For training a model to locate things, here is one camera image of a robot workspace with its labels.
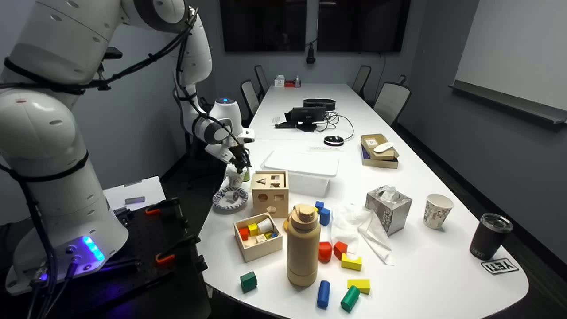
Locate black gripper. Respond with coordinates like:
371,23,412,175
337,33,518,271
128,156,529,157
231,145,251,173

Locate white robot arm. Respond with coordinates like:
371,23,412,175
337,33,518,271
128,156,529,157
0,0,251,296

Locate patterned paper cup right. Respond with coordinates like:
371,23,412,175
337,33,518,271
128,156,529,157
424,193,454,228

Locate wooden shape sorter box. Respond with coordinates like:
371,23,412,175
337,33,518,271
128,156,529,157
252,170,290,218

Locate white plastic storage bin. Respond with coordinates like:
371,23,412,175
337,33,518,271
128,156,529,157
263,147,341,196

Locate wooden tray with blocks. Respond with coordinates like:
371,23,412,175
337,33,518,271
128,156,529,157
235,212,283,262

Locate tall wooden bottle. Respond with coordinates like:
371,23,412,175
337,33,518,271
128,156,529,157
288,203,322,287

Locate black round disc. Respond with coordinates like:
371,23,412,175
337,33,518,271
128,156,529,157
325,134,345,147

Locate red block left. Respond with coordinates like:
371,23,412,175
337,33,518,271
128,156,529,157
320,241,332,264

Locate red block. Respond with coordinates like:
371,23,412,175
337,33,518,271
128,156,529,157
320,241,332,264
334,241,348,258

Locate green block near edge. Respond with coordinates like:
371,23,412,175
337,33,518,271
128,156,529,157
240,271,258,292

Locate red block right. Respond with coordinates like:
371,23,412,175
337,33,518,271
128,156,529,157
334,241,348,258

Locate wooden box with items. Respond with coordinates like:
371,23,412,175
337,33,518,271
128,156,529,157
360,133,399,168

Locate black equipment cart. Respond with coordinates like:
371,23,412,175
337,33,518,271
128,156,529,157
77,198,212,319

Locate yellow block middle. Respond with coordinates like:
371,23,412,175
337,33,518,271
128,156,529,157
341,253,364,271

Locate yellow block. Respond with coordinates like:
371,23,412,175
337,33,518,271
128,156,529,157
341,253,364,271
348,278,371,294

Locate crumpled white tissue pile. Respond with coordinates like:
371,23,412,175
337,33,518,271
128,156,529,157
330,203,394,265

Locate blue cylinder block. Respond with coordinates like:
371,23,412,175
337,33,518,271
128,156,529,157
318,280,332,310

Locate grey chair right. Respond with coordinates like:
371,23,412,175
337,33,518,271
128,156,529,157
375,81,412,124

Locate yellow block front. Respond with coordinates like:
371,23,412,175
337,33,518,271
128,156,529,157
348,278,371,294

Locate green long block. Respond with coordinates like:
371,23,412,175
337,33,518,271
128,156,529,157
341,285,360,311

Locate dark metal tumbler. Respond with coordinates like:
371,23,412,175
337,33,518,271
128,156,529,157
470,212,515,260

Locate black device with cables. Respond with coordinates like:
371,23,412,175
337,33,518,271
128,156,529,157
275,99,343,133

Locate whiteboard on wall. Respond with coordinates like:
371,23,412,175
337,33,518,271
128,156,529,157
454,0,567,125

